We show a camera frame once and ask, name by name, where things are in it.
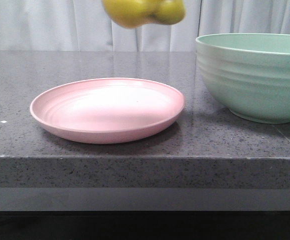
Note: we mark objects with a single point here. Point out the yellow banana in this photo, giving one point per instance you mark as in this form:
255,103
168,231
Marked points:
134,13

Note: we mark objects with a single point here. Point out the pink plate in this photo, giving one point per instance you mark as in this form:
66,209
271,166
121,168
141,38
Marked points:
108,110

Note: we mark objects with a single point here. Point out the green bowl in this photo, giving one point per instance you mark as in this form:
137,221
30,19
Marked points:
249,73

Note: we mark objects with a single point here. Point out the white curtain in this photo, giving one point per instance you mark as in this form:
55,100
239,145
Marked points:
83,25

